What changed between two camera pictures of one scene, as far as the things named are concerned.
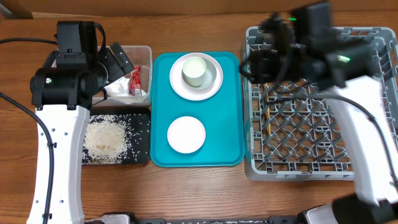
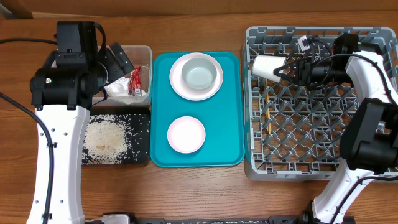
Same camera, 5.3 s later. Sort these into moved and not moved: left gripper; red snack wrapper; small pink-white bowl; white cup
Moved: white cup
Not moved: left gripper; small pink-white bowl; red snack wrapper
